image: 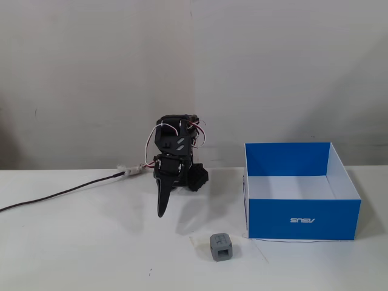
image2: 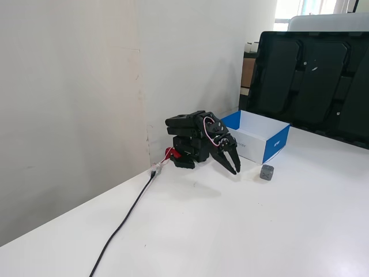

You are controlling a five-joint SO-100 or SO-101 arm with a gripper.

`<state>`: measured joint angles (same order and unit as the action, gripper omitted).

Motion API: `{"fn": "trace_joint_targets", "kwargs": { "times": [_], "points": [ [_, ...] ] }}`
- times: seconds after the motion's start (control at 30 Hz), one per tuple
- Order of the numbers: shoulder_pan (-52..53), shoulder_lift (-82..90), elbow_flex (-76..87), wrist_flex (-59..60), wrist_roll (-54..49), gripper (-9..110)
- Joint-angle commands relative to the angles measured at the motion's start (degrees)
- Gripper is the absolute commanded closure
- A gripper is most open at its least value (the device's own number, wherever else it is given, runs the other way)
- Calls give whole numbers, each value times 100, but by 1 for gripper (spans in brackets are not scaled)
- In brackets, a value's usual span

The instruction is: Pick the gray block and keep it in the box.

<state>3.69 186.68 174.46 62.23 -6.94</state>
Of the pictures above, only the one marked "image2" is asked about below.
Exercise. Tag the window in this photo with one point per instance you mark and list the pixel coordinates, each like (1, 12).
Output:
(288, 8)

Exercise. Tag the gray block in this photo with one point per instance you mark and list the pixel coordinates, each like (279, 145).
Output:
(266, 173)

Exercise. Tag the red table clamp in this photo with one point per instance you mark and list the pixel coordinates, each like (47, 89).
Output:
(173, 153)

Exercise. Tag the brown cardboard box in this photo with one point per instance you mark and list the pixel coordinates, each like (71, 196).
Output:
(247, 72)

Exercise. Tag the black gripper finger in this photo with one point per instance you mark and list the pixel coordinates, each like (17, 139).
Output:
(223, 160)
(235, 160)

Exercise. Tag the blue white cardboard box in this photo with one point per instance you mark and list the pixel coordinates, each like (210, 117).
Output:
(276, 147)

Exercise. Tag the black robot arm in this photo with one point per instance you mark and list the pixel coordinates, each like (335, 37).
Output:
(184, 124)

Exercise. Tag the white rounded plastic object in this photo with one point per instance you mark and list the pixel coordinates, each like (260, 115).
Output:
(317, 23)

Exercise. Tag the small white container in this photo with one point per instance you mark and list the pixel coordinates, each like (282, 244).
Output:
(255, 47)
(247, 47)

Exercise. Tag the large black plastic tray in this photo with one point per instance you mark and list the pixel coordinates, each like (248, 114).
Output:
(317, 72)

